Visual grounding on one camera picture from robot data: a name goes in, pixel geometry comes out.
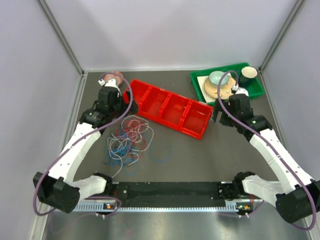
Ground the blue wire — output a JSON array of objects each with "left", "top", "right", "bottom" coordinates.
[{"left": 103, "top": 127, "right": 172, "bottom": 177}]

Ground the dark green mug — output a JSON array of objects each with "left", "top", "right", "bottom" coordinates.
[{"left": 238, "top": 66, "right": 258, "bottom": 88}]

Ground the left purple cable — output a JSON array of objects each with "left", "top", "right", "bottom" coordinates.
[{"left": 32, "top": 72, "right": 134, "bottom": 217}]

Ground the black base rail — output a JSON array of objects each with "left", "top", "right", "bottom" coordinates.
[{"left": 107, "top": 181, "right": 236, "bottom": 207}]

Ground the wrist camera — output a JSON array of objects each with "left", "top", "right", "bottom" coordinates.
[
  {"left": 231, "top": 84, "right": 249, "bottom": 97},
  {"left": 98, "top": 78, "right": 121, "bottom": 94}
]

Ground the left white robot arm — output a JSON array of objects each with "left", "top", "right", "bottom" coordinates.
[{"left": 32, "top": 86, "right": 138, "bottom": 216}]

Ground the red wire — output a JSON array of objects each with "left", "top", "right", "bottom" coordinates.
[{"left": 120, "top": 117, "right": 151, "bottom": 146}]

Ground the green plastic tray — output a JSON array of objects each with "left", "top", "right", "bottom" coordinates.
[{"left": 189, "top": 62, "right": 265, "bottom": 106}]

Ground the slotted cable duct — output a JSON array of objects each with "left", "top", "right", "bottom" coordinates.
[{"left": 73, "top": 200, "right": 253, "bottom": 213}]

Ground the light blue bowl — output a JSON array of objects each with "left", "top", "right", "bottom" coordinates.
[{"left": 209, "top": 70, "right": 229, "bottom": 86}]

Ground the purple cable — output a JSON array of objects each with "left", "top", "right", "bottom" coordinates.
[
  {"left": 216, "top": 70, "right": 317, "bottom": 231},
  {"left": 32, "top": 72, "right": 134, "bottom": 217}
]

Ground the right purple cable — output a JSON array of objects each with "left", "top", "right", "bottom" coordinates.
[{"left": 216, "top": 70, "right": 317, "bottom": 231}]

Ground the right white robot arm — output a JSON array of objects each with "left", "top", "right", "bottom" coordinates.
[{"left": 212, "top": 93, "right": 320, "bottom": 231}]

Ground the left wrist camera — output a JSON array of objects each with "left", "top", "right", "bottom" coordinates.
[{"left": 98, "top": 78, "right": 121, "bottom": 94}]

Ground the pink patterned bowl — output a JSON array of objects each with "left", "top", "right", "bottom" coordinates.
[{"left": 103, "top": 71, "right": 123, "bottom": 87}]

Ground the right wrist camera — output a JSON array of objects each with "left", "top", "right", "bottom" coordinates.
[{"left": 231, "top": 84, "right": 249, "bottom": 97}]

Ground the tan ceramic plate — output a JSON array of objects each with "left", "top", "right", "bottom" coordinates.
[{"left": 204, "top": 76, "right": 236, "bottom": 100}]

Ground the red compartment bin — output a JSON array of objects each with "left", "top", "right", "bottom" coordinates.
[{"left": 130, "top": 79, "right": 214, "bottom": 140}]

